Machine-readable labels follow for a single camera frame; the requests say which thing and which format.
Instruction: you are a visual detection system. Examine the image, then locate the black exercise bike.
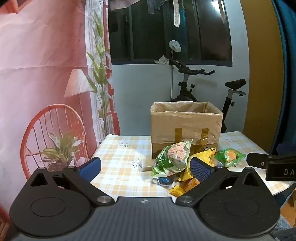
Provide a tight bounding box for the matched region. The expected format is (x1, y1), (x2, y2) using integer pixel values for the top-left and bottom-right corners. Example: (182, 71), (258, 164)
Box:
(169, 58), (247, 134)

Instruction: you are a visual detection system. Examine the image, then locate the mustard yellow door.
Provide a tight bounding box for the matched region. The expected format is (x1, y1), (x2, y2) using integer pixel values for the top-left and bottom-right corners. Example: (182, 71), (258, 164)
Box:
(239, 0), (285, 154)

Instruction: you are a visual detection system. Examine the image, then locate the small green snack packet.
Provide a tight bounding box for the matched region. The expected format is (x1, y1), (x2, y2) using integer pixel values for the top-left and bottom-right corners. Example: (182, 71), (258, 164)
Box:
(214, 148), (247, 168)

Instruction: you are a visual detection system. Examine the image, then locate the yellow snack packet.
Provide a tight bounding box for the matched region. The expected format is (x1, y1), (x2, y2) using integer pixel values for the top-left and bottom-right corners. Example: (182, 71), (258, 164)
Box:
(178, 148), (217, 182)

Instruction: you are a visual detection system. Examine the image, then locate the white hanging strap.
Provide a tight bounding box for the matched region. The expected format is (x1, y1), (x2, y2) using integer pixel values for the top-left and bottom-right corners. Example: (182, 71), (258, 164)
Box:
(173, 0), (181, 28)

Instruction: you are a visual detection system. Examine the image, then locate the blue curtain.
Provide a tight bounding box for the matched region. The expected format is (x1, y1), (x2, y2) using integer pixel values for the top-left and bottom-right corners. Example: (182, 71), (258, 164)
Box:
(270, 0), (296, 158)

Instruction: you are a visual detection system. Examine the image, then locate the crumpled white cloth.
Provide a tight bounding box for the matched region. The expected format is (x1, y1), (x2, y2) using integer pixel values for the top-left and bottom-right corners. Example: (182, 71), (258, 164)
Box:
(154, 56), (171, 66)

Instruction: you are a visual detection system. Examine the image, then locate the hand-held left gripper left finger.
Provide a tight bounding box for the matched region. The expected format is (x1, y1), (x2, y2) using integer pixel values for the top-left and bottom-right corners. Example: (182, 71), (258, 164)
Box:
(29, 157), (115, 207)

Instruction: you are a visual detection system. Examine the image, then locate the orange-yellow snack packet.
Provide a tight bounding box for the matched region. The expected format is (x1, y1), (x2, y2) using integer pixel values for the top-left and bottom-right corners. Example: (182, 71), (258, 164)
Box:
(169, 178), (201, 198)

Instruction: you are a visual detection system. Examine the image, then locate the dark window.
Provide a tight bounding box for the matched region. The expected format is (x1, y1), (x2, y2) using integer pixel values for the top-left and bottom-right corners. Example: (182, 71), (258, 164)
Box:
(108, 0), (233, 68)

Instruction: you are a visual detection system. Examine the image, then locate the bamboo print curtain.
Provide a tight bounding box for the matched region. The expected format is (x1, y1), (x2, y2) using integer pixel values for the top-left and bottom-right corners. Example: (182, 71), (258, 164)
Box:
(84, 0), (121, 144)

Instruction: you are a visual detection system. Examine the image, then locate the grey cloth cap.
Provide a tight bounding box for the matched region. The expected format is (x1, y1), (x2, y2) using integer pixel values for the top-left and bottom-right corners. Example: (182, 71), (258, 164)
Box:
(169, 40), (182, 53)

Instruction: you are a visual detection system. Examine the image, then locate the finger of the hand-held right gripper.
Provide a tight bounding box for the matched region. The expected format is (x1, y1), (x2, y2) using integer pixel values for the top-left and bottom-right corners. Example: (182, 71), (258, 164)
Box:
(246, 152), (270, 168)

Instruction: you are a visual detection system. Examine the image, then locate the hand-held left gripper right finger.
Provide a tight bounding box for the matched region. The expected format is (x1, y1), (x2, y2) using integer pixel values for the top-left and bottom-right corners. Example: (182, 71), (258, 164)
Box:
(176, 157), (270, 205)

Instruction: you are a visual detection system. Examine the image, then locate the pink printed backdrop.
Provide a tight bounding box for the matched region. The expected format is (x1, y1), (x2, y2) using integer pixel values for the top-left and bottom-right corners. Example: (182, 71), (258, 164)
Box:
(0, 0), (121, 209)

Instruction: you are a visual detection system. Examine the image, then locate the large green snack bag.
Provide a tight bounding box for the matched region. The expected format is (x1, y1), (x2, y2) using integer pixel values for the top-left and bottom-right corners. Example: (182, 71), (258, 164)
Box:
(151, 139), (194, 178)

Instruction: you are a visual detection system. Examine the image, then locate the beige snack bar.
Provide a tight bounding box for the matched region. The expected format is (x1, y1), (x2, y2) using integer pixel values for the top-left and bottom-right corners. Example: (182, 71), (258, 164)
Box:
(138, 159), (156, 172)

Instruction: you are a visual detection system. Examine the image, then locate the dark hanging garment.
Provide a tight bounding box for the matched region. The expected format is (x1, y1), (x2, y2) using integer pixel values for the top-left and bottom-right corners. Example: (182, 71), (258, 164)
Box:
(147, 0), (167, 15)

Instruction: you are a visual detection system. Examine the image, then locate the grey hanging garment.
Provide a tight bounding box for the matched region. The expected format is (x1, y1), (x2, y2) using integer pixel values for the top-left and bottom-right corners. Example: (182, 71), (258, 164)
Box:
(110, 0), (140, 11)

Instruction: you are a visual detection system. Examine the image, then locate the thin metal pole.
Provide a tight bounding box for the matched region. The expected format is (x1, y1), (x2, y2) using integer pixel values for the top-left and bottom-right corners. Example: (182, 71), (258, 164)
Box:
(170, 52), (174, 100)

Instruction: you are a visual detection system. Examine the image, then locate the blue and black snack packet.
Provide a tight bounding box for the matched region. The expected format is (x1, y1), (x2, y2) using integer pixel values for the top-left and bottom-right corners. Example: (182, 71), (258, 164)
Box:
(151, 175), (177, 189)

